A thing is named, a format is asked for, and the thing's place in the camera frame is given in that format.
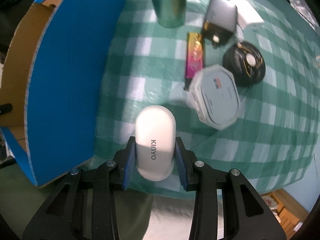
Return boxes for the teal metal tin can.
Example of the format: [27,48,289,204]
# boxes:
[149,0,187,28]

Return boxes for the blue cardboard box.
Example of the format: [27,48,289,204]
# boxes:
[0,0,130,188]

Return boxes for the grey power adapter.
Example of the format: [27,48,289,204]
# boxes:
[201,0,238,49]

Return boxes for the white oval case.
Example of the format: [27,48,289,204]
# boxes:
[134,105,177,182]

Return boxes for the white charger cube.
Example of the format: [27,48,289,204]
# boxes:
[235,1,265,32]

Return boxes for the pink and yellow slim box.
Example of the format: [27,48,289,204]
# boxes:
[184,32,207,90]

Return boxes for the green checked tablecloth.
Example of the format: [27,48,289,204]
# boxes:
[92,0,320,200]

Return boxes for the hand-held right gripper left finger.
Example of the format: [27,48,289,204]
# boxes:
[22,136,137,240]

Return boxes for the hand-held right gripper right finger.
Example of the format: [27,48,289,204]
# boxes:
[175,136,287,240]

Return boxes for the octagonal clear plastic container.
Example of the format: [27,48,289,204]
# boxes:
[188,64,242,131]

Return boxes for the brown cardboard boxes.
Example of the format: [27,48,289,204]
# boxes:
[260,189,310,238]

